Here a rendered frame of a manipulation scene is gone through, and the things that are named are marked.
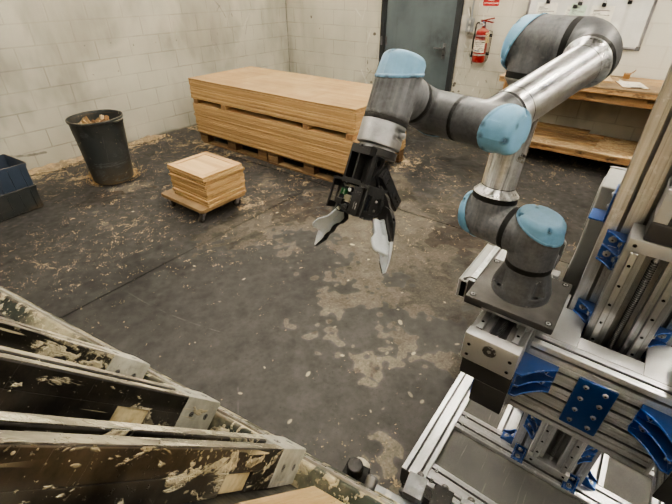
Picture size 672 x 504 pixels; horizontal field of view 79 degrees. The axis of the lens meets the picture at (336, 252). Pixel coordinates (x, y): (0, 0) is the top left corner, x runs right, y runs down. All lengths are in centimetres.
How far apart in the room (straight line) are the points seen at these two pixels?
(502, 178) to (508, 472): 115
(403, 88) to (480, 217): 53
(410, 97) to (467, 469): 143
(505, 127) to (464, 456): 140
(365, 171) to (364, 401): 161
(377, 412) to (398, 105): 167
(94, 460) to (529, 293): 97
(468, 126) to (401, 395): 168
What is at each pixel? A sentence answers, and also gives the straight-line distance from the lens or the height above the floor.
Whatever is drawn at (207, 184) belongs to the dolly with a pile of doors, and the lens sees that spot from 358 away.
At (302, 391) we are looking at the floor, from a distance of 219.
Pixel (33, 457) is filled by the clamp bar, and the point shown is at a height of 144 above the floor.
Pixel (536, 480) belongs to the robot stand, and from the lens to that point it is 187.
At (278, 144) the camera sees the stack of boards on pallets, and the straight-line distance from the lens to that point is 461.
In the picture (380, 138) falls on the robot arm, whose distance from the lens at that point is 67.
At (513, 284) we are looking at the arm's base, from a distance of 114.
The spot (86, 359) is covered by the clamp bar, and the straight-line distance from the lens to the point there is 104.
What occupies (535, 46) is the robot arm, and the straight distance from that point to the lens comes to 105.
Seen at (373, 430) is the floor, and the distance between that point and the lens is 207.
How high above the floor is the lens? 174
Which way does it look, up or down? 34 degrees down
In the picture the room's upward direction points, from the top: straight up
